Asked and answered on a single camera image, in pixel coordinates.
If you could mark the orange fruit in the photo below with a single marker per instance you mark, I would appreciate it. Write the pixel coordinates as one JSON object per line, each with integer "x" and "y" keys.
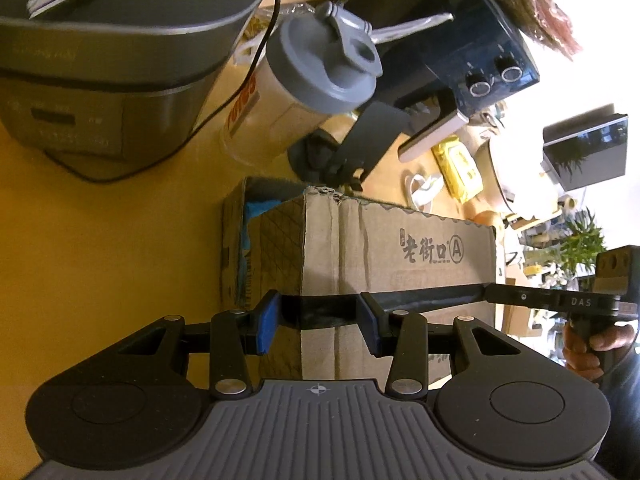
{"x": 487, "y": 218}

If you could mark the grey lid shaker bottle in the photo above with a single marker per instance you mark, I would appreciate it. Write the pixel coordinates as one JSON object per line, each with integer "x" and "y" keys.
{"x": 310, "y": 70}

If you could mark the yellow wet wipes pack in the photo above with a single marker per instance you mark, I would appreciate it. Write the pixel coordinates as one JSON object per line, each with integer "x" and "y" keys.
{"x": 457, "y": 170}

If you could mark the dark blue appliance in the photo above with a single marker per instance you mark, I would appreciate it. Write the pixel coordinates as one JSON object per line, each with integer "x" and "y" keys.
{"x": 475, "y": 45}

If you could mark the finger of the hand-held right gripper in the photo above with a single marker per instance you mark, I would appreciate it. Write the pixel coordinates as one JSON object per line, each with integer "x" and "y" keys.
{"x": 520, "y": 297}

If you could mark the black box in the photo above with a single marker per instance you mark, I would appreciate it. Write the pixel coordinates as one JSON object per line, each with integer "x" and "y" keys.
{"x": 585, "y": 150}

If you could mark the wooden desk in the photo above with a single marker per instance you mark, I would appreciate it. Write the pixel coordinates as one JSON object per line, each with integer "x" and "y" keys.
{"x": 125, "y": 260}

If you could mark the taped cardboard box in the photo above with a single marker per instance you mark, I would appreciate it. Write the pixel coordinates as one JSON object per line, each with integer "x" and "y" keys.
{"x": 400, "y": 260}

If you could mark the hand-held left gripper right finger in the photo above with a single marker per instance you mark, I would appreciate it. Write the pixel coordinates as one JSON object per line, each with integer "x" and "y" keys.
{"x": 370, "y": 325}

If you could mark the white pot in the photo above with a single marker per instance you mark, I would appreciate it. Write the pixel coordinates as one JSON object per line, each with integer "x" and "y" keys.
{"x": 515, "y": 175}

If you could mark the green plant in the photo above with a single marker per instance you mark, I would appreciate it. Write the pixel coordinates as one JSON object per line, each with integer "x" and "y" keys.
{"x": 585, "y": 242}

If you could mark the silver rice cooker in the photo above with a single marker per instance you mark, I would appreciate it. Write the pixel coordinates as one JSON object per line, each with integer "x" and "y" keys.
{"x": 125, "y": 60}

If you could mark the blue face mask packet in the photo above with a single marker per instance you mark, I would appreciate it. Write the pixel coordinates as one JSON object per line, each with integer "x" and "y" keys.
{"x": 260, "y": 206}

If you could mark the person's right hand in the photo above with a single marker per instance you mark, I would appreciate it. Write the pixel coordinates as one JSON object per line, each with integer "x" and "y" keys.
{"x": 617, "y": 337}

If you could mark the person's right forearm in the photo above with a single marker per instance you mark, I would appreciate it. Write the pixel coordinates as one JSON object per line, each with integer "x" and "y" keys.
{"x": 622, "y": 400}

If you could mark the black stand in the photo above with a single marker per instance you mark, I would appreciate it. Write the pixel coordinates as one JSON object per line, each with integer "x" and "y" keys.
{"x": 370, "y": 130}

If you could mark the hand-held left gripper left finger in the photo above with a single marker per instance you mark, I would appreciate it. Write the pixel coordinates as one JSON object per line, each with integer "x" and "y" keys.
{"x": 267, "y": 325}

